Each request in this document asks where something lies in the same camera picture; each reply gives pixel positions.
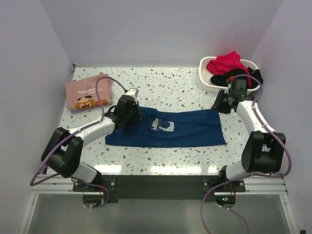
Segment blue t shirt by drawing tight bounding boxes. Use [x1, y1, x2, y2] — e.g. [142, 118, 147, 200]
[105, 107, 225, 148]

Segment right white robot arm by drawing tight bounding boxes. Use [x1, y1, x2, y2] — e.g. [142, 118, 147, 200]
[212, 75, 286, 192]

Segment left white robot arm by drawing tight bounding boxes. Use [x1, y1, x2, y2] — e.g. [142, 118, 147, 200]
[41, 93, 141, 191]

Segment black t shirt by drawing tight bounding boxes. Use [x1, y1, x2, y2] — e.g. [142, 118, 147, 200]
[210, 67, 263, 89]

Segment white plastic basket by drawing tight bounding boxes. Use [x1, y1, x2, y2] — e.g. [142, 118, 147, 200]
[199, 57, 263, 93]

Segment red t shirt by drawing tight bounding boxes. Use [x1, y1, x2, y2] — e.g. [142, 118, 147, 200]
[206, 51, 250, 79]

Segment folded pink t shirt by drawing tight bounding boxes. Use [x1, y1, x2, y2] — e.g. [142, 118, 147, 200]
[65, 73, 113, 112]

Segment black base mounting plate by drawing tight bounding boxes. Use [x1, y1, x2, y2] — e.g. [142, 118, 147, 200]
[73, 175, 246, 203]

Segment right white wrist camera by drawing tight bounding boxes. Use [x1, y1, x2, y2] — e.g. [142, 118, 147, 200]
[225, 76, 235, 94]

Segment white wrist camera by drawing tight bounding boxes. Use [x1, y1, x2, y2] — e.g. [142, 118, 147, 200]
[225, 76, 235, 94]
[125, 88, 138, 98]

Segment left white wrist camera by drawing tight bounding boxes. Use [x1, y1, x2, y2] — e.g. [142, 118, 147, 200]
[125, 88, 138, 98]

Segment aluminium frame rail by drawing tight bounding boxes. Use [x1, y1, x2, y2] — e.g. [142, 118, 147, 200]
[30, 176, 81, 195]

